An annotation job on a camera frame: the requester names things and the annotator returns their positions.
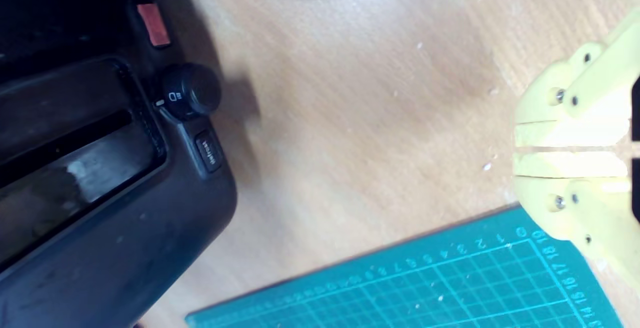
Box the black two-slot toaster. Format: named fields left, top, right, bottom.
left=0, top=0, right=238, bottom=328

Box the green cutting mat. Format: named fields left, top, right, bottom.
left=185, top=205, right=626, bottom=328

